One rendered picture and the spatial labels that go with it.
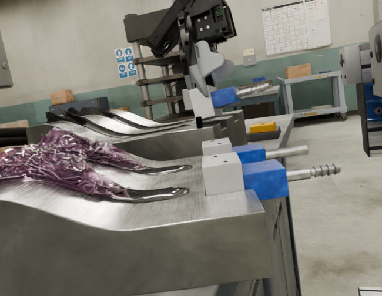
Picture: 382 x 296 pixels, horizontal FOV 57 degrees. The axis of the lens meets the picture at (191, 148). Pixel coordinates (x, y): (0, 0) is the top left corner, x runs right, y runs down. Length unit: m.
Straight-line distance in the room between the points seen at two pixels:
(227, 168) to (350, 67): 0.64
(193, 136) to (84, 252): 0.32
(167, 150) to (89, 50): 7.70
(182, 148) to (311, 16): 6.67
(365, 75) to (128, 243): 0.74
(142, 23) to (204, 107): 4.27
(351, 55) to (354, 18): 6.34
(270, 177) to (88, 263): 0.17
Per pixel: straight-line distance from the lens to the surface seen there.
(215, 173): 0.32
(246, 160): 0.43
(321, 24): 7.16
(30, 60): 9.11
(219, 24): 0.60
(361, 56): 0.92
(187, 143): 0.57
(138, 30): 4.86
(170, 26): 0.65
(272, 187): 0.33
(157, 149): 0.59
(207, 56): 0.60
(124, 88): 7.85
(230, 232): 0.27
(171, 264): 0.29
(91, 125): 0.75
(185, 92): 0.92
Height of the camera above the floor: 0.95
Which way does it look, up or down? 9 degrees down
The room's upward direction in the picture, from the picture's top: 9 degrees counter-clockwise
